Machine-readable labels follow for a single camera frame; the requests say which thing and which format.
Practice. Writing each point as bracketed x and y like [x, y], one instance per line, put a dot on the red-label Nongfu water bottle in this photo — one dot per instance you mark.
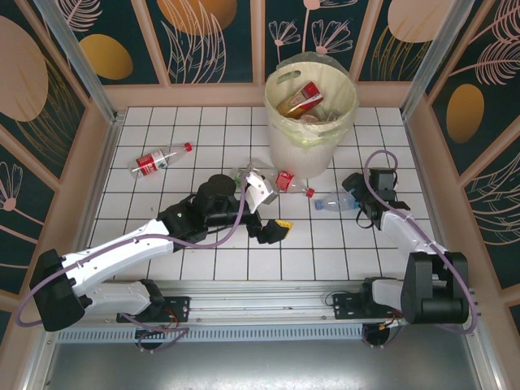
[148, 161]

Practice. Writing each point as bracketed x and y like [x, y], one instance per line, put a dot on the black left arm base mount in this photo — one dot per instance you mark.
[178, 308]

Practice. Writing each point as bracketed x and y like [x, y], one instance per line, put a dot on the crushed clear plastic bottle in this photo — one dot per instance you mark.
[256, 164]

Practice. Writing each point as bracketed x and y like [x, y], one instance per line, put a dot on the blue-label water bottle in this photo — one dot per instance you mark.
[335, 201]

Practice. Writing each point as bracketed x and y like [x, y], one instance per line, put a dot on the cream plastic bin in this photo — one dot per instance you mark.
[296, 154]

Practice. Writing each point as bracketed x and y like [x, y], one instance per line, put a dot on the aluminium front rail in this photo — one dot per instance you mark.
[264, 304]

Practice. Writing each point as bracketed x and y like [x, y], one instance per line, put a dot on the red and yellow tea bottle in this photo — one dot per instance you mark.
[300, 99]

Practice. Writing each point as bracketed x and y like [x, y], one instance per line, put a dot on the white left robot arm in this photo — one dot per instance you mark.
[122, 248]

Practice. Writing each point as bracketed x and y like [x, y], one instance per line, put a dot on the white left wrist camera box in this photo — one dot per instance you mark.
[258, 191]

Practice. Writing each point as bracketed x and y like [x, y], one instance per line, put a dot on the translucent yellow-green bin liner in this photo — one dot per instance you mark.
[308, 138]

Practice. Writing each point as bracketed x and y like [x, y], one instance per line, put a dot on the grey metal base plate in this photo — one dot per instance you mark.
[264, 365]

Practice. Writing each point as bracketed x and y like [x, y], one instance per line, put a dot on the aluminium frame post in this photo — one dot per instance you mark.
[438, 53]
[81, 65]

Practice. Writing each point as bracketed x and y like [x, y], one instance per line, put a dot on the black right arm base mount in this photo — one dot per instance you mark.
[345, 306]

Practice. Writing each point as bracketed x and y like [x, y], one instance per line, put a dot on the red-label cola bottle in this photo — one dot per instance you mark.
[284, 180]

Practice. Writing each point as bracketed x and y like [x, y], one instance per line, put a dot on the aluminium side rail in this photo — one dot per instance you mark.
[430, 195]
[99, 178]

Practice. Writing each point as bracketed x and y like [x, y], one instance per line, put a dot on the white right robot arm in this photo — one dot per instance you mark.
[406, 231]

